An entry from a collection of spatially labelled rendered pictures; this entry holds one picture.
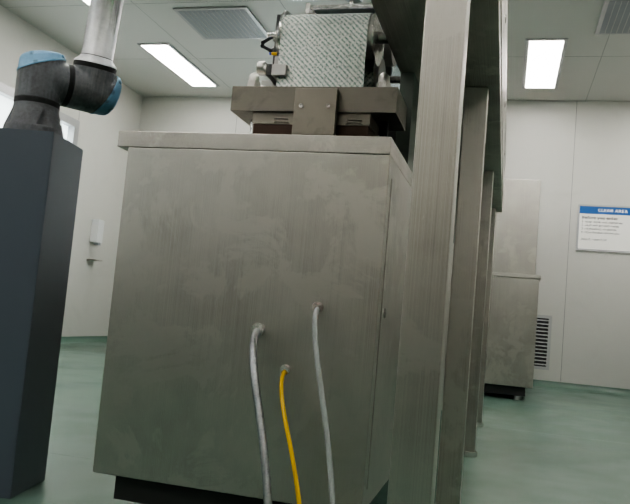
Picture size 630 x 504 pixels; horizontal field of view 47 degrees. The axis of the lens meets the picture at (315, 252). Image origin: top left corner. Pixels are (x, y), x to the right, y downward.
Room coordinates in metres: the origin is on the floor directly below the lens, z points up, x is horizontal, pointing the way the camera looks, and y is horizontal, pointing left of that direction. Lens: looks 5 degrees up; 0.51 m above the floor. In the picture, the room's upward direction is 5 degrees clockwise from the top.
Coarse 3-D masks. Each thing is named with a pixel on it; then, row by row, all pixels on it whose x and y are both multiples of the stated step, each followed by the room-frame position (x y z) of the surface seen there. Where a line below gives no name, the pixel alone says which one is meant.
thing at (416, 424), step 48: (432, 0) 1.01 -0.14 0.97; (432, 48) 1.01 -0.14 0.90; (432, 96) 1.01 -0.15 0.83; (480, 96) 1.88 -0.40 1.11; (432, 144) 1.01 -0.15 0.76; (480, 144) 1.87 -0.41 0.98; (432, 192) 1.01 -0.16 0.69; (480, 192) 1.87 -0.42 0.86; (432, 240) 1.01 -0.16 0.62; (480, 240) 2.89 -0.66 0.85; (432, 288) 1.01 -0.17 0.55; (480, 288) 2.89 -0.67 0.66; (432, 336) 1.00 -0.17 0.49; (480, 336) 2.89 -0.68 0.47; (432, 384) 1.00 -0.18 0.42; (480, 384) 3.79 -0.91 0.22; (432, 432) 1.00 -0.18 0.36; (432, 480) 1.00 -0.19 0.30
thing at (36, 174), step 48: (0, 144) 1.79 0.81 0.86; (48, 144) 1.79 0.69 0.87; (0, 192) 1.79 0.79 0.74; (48, 192) 1.80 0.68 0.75; (0, 240) 1.79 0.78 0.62; (48, 240) 1.83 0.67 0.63; (0, 288) 1.79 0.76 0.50; (48, 288) 1.86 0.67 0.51; (0, 336) 1.79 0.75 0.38; (48, 336) 1.90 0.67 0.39; (0, 384) 1.79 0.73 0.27; (48, 384) 1.94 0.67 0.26; (0, 432) 1.79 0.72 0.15; (48, 432) 1.97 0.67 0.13; (0, 480) 1.79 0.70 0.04
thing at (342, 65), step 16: (288, 48) 1.88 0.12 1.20; (304, 48) 1.86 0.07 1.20; (320, 48) 1.85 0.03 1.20; (336, 48) 1.84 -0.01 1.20; (352, 48) 1.83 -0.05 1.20; (288, 64) 1.87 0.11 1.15; (304, 64) 1.86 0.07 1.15; (320, 64) 1.85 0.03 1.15; (336, 64) 1.84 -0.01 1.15; (352, 64) 1.83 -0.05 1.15; (288, 80) 1.87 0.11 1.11; (304, 80) 1.86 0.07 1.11; (320, 80) 1.85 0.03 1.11; (336, 80) 1.84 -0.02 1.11; (352, 80) 1.83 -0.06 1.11
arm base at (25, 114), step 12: (24, 96) 1.84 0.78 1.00; (36, 96) 1.84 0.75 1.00; (12, 108) 1.86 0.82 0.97; (24, 108) 1.83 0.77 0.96; (36, 108) 1.84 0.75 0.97; (48, 108) 1.86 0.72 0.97; (12, 120) 1.83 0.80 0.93; (24, 120) 1.82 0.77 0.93; (36, 120) 1.83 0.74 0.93; (48, 120) 1.85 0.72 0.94; (60, 120) 1.91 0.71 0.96; (60, 132) 1.88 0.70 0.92
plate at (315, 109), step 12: (300, 96) 1.64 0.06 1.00; (312, 96) 1.63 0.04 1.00; (324, 96) 1.62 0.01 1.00; (336, 96) 1.62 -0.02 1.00; (300, 108) 1.64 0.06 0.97; (312, 108) 1.63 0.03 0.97; (324, 108) 1.62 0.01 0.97; (336, 108) 1.62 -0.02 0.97; (300, 120) 1.64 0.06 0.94; (312, 120) 1.63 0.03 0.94; (324, 120) 1.62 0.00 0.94; (336, 120) 1.63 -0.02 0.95; (300, 132) 1.64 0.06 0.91; (312, 132) 1.63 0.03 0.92; (324, 132) 1.62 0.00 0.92
